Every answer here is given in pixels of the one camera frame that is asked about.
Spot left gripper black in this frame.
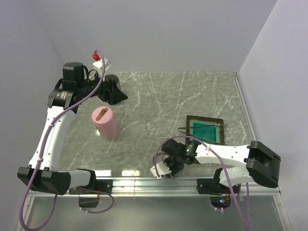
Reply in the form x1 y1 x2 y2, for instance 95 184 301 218
78 69 128 105

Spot pink round lid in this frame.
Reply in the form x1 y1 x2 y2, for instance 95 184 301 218
91 106 116 127

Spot pink cylindrical container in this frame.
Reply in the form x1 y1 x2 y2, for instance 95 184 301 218
93 120 118 139

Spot metal serving tongs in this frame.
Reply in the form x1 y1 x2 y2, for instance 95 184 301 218
178 123 228 133

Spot grey cylindrical container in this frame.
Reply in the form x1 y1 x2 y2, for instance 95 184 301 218
105 74 121 89

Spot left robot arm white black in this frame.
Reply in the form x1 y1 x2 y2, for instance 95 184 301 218
17 59 128 195

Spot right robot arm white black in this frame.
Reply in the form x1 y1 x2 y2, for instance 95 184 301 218
151 139 281 193

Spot square black teal plate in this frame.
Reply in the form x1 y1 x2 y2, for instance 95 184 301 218
185 115 227 145

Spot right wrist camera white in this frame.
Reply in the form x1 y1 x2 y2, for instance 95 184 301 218
150 162 171 179

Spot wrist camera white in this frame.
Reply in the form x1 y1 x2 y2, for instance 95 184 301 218
92 53 112 72
150 162 171 179

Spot aluminium front rail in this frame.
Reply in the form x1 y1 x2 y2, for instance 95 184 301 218
28 176 281 197

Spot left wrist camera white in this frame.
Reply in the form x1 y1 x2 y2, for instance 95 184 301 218
92 53 112 72

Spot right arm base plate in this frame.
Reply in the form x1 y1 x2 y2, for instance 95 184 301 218
196 179 231 195

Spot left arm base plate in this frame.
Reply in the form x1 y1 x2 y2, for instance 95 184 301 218
68 179 113 194

